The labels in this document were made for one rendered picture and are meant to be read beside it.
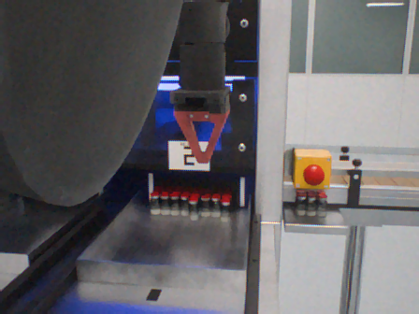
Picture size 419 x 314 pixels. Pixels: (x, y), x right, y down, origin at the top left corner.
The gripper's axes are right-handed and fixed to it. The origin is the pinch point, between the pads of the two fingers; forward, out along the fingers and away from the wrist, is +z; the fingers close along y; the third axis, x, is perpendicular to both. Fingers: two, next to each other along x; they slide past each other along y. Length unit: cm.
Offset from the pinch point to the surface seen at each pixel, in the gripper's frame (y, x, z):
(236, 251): 12.4, -4.0, 20.6
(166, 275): 0.3, 5.7, 18.5
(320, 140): 484, -89, 104
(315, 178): 22.9, -18.3, 9.9
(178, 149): 26.6, 9.2, 5.8
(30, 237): 12.6, 35.4, 20.7
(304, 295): 135, -34, 112
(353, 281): 40, -32, 42
